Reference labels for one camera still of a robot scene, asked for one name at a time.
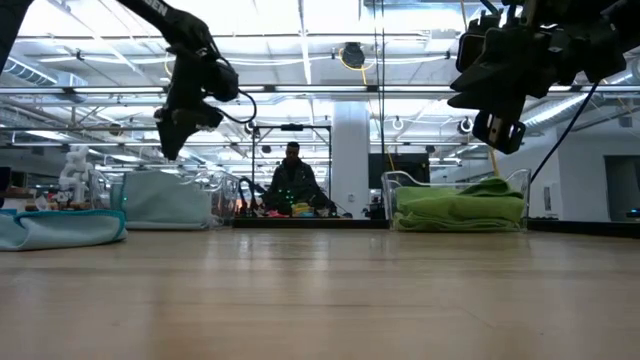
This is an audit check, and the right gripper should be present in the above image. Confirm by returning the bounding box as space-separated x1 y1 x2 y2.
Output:
446 0 629 156

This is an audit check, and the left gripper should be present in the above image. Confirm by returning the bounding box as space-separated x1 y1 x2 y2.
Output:
153 45 225 162

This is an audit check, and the clear plastic basket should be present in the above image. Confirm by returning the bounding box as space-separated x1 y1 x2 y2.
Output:
380 167 532 234
88 167 242 232

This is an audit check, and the person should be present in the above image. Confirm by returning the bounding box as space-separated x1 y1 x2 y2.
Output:
260 141 337 217

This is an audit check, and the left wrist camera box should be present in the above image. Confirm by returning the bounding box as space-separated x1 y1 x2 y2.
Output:
205 58 241 104

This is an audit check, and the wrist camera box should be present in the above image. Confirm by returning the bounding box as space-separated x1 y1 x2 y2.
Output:
455 12 504 75
205 58 241 104

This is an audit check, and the black camera cable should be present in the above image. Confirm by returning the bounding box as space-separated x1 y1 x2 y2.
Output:
214 53 259 125

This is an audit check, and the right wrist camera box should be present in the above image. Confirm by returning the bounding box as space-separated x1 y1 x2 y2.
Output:
455 12 504 75

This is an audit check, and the black hanging cable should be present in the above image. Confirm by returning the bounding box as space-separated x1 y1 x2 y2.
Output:
529 79 601 184

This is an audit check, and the black wall monitor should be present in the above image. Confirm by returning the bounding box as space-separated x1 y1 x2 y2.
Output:
368 152 431 190

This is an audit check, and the black camera stand frame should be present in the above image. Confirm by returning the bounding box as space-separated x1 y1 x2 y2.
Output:
248 122 335 211

